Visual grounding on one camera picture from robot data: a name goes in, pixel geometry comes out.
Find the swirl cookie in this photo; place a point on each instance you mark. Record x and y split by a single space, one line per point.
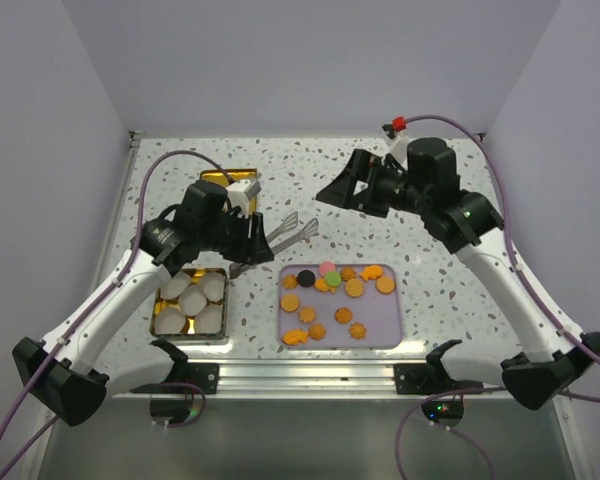
348 273
357 331
289 282
317 331

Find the small orange fish cookie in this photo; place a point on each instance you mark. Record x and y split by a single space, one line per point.
322 286

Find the swirl cookie top left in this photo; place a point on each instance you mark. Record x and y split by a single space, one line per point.
289 282

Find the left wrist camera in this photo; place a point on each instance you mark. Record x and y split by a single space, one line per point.
241 194

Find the round chip cookie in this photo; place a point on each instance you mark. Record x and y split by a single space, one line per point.
343 315

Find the pink round cookie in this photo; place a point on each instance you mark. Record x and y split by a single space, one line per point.
326 267

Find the round dotted cookie right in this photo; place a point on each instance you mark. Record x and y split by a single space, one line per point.
385 285

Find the orange fish cookie top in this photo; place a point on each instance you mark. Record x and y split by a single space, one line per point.
371 272

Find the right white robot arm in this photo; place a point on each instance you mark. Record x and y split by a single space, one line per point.
469 226

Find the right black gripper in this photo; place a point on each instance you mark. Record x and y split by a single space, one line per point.
366 167

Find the swirl cookie top centre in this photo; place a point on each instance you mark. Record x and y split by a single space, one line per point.
348 273

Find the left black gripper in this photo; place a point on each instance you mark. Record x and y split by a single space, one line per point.
252 248

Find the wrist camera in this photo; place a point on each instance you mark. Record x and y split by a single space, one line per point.
396 138
241 194

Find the swirl cookie bottom right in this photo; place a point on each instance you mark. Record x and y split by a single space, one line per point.
357 331

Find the gold tin lid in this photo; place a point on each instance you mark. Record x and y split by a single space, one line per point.
217 177

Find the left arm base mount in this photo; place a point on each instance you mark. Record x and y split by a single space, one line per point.
204 375

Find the black round cookie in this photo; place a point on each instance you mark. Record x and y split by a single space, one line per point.
306 278

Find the round dotted cookie left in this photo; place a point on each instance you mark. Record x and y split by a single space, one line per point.
289 303

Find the white paper cup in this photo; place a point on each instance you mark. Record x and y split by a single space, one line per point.
169 321
212 286
175 286
209 320
192 301

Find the gold cookie tin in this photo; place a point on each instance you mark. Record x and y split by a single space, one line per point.
188 333

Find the round dotted cookie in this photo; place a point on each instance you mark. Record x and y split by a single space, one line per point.
354 288
289 303
385 285

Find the orange fish cookie bottom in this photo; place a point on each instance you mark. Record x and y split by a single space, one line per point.
295 337

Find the flower cookie left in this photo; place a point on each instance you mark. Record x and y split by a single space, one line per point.
307 315

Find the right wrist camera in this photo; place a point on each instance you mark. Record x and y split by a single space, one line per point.
396 138

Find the lilac plastic tray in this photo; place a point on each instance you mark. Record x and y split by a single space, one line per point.
381 314

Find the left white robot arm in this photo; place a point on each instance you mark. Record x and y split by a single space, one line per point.
58 370

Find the green round cookie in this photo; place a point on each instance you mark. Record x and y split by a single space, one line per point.
332 279

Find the aluminium rail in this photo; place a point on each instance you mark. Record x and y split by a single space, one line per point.
273 379

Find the round dotted cookie centre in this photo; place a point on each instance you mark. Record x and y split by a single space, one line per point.
354 288

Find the swirl cookie bottom left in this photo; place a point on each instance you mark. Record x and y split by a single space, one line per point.
317 331

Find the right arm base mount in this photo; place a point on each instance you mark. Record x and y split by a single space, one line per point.
429 377

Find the metal tongs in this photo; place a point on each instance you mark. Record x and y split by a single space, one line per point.
288 233

